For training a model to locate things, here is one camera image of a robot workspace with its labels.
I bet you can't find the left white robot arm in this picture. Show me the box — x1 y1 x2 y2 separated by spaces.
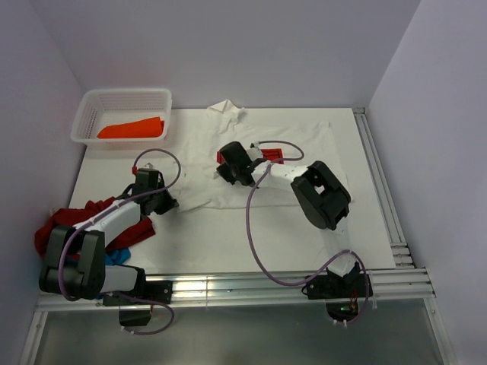
39 168 178 303

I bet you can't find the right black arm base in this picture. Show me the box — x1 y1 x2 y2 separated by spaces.
301 274 374 326

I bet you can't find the white plastic basket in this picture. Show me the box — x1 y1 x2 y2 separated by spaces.
71 87 172 150

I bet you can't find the dark red t-shirt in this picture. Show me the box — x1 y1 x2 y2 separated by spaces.
34 197 155 258

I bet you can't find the front aluminium rail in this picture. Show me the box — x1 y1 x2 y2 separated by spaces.
33 268 437 313

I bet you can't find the orange rolled t-shirt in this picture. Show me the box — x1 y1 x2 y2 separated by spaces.
97 116 164 139

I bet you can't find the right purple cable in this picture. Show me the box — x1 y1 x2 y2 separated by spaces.
245 139 371 326

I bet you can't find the right side aluminium rail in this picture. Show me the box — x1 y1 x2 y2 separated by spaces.
352 108 416 269

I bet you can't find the white printed t-shirt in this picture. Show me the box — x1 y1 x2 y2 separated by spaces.
173 98 357 212

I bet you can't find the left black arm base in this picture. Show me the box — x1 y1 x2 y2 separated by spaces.
102 280 174 329

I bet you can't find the purple cable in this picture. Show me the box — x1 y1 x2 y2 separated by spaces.
245 139 371 326
59 148 182 336

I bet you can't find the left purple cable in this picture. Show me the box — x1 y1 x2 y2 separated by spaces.
59 148 182 336

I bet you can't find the blue t-shirt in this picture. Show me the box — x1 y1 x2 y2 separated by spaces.
105 248 131 266

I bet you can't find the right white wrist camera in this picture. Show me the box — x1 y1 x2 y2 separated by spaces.
247 142 264 161

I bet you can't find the aluminium rail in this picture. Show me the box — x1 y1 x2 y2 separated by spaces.
352 108 416 269
33 268 437 313

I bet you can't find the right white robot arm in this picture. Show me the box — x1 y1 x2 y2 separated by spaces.
216 141 364 297

